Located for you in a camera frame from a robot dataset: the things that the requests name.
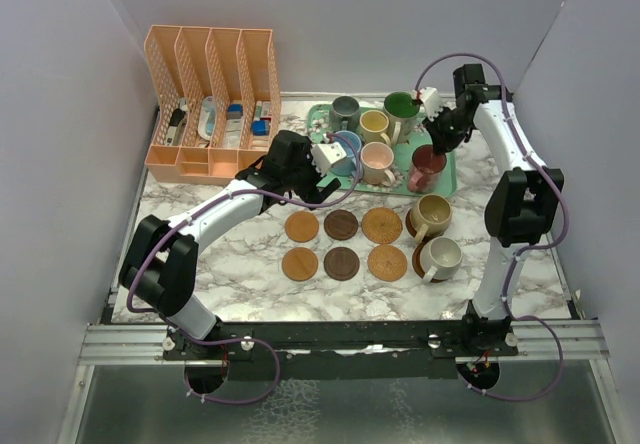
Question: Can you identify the white blue pack in organizer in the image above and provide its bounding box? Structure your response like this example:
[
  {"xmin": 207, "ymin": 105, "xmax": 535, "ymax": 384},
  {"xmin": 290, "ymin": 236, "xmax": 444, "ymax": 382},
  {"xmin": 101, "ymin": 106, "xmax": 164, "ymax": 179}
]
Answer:
[{"xmin": 197, "ymin": 96, "xmax": 216, "ymax": 141}]

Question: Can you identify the green mug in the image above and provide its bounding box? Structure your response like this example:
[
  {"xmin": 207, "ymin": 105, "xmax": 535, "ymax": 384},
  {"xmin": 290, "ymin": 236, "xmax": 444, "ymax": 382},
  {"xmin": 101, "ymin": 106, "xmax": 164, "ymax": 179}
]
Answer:
[{"xmin": 383, "ymin": 92, "xmax": 420, "ymax": 144}]

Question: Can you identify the blue mug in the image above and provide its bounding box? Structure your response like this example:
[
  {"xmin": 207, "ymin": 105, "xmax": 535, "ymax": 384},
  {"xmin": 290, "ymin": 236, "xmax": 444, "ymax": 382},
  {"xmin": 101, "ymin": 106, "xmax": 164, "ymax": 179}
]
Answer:
[{"xmin": 332, "ymin": 130, "xmax": 362, "ymax": 177}]

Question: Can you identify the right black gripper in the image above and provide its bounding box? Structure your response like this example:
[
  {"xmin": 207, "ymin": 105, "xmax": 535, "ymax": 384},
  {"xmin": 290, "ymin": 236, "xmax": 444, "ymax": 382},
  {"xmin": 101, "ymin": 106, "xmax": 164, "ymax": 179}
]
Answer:
[{"xmin": 421, "ymin": 105, "xmax": 472, "ymax": 154}]

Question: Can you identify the light wood coaster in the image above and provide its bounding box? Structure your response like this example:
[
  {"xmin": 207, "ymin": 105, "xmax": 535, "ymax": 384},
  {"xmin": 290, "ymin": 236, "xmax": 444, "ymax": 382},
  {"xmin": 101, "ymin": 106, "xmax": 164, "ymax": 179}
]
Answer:
[
  {"xmin": 285, "ymin": 211, "xmax": 319, "ymax": 243},
  {"xmin": 282, "ymin": 247, "xmax": 318, "ymax": 282}
]

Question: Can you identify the yellow mug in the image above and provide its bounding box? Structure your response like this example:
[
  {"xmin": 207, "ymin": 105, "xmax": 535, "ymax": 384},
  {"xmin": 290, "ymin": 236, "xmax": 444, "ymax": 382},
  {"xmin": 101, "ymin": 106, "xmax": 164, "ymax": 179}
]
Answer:
[{"xmin": 358, "ymin": 110, "xmax": 392, "ymax": 147}]

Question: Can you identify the dark grey mug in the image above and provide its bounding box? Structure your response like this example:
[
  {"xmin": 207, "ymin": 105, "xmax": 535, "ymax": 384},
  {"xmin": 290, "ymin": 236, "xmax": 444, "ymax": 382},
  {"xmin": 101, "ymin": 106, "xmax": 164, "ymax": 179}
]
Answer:
[{"xmin": 329, "ymin": 96, "xmax": 361, "ymax": 132}]

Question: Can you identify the black white tool in organizer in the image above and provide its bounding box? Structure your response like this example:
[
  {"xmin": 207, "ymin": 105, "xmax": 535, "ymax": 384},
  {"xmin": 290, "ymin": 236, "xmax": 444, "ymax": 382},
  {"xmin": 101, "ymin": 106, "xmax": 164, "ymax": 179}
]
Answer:
[{"xmin": 165, "ymin": 97, "xmax": 189, "ymax": 146}]

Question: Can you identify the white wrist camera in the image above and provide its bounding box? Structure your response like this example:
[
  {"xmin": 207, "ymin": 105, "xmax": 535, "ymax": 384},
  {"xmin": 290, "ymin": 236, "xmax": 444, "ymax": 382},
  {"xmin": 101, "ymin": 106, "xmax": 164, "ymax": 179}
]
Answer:
[
  {"xmin": 311, "ymin": 143, "xmax": 347, "ymax": 176},
  {"xmin": 416, "ymin": 87, "xmax": 444, "ymax": 120}
]

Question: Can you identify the tan beige mug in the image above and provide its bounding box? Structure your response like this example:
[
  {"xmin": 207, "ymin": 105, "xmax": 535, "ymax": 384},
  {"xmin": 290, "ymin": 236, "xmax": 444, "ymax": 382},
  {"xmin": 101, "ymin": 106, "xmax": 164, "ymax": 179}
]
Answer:
[{"xmin": 408, "ymin": 194, "xmax": 453, "ymax": 244}]

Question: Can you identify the blue tape dispenser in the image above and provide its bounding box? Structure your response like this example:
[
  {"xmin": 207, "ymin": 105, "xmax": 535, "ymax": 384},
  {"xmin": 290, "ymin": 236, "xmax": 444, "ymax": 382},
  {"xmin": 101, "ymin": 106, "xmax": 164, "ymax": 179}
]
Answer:
[{"xmin": 251, "ymin": 119, "xmax": 271, "ymax": 137}]

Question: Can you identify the black mounting rail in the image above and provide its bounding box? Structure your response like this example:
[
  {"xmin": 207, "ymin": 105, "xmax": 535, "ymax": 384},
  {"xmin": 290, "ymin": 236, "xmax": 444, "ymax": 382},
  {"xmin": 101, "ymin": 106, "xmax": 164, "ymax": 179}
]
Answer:
[{"xmin": 163, "ymin": 318, "xmax": 517, "ymax": 381}]

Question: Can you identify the peach plastic file organizer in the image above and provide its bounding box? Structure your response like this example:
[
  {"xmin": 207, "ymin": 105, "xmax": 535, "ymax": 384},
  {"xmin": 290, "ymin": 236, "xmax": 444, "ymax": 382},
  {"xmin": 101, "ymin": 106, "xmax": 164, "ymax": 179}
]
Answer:
[{"xmin": 144, "ymin": 25, "xmax": 281, "ymax": 185}]

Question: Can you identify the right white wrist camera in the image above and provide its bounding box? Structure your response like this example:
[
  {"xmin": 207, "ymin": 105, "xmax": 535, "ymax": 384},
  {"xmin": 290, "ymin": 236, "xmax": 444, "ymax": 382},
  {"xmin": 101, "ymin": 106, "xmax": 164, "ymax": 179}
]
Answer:
[{"xmin": 416, "ymin": 87, "xmax": 444, "ymax": 120}]

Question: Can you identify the light pink mug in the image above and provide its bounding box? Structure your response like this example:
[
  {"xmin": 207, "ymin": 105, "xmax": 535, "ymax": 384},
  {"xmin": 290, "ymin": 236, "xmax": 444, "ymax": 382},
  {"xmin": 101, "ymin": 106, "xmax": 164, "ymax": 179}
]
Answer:
[{"xmin": 360, "ymin": 142, "xmax": 396, "ymax": 187}]

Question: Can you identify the green floral tray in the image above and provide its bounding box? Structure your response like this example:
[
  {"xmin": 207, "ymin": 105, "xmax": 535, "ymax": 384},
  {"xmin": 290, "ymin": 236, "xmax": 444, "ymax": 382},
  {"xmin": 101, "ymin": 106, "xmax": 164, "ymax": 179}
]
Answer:
[{"xmin": 306, "ymin": 104, "xmax": 457, "ymax": 198}]

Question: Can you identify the dark walnut coaster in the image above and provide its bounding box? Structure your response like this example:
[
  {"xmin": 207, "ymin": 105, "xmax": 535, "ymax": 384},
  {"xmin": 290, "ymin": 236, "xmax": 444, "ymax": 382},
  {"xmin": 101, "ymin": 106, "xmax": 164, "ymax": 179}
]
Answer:
[
  {"xmin": 323, "ymin": 247, "xmax": 360, "ymax": 281},
  {"xmin": 324, "ymin": 209, "xmax": 359, "ymax": 241}
]

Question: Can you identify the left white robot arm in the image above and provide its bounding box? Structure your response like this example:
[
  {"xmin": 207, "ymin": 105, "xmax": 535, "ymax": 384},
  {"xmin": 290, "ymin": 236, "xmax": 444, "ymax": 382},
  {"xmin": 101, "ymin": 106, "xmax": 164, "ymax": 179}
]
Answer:
[{"xmin": 118, "ymin": 130, "xmax": 347, "ymax": 359}]

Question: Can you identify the aluminium frame rail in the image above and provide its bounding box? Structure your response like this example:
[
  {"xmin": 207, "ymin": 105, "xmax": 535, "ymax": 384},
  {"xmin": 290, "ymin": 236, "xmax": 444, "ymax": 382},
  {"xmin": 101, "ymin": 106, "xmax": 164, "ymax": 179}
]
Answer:
[{"xmin": 78, "ymin": 320, "xmax": 610, "ymax": 366}]

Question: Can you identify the blue eraser box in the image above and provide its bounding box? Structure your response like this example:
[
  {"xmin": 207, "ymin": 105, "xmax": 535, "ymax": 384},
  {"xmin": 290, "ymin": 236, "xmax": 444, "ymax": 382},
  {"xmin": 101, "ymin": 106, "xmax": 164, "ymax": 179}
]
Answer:
[{"xmin": 226, "ymin": 102, "xmax": 244, "ymax": 120}]

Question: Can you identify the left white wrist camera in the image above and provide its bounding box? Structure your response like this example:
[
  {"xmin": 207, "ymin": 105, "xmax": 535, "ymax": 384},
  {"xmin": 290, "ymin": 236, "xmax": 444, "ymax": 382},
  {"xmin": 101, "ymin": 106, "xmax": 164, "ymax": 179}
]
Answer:
[{"xmin": 311, "ymin": 143, "xmax": 347, "ymax": 176}]

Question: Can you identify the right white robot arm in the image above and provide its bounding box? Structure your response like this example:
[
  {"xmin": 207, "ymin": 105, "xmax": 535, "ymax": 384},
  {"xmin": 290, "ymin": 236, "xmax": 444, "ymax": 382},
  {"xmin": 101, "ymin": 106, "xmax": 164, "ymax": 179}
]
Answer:
[{"xmin": 421, "ymin": 63, "xmax": 564, "ymax": 355}]

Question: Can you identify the red floral mug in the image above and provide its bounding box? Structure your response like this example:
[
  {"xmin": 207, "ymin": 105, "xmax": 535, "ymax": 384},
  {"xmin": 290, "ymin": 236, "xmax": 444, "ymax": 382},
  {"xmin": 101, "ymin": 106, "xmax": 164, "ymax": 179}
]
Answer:
[{"xmin": 407, "ymin": 145, "xmax": 447, "ymax": 194}]

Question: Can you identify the white speckled mug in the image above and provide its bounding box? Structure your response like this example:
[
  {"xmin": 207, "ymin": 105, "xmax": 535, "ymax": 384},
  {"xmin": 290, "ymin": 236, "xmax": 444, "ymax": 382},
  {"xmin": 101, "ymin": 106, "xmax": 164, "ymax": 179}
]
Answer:
[{"xmin": 419, "ymin": 236, "xmax": 462, "ymax": 283}]

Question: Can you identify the woven rattan coaster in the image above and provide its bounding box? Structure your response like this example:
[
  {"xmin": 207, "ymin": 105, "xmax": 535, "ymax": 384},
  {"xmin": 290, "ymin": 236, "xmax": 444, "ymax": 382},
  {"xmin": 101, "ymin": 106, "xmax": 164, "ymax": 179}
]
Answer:
[
  {"xmin": 367, "ymin": 244, "xmax": 408, "ymax": 282},
  {"xmin": 361, "ymin": 207, "xmax": 403, "ymax": 244}
]

